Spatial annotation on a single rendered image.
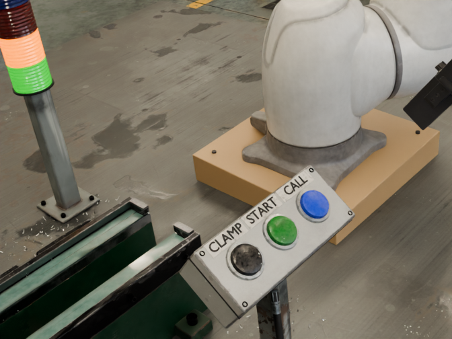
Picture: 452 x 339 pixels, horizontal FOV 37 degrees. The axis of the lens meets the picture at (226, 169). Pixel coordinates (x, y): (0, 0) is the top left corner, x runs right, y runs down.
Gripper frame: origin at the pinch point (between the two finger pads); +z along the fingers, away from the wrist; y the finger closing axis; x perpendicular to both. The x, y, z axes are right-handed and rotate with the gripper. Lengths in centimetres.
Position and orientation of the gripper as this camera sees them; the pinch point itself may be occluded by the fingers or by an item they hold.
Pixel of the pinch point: (436, 97)
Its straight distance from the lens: 68.7
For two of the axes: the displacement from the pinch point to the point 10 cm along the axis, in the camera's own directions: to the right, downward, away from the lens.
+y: -6.8, 4.7, -5.6
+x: 6.5, 7.4, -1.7
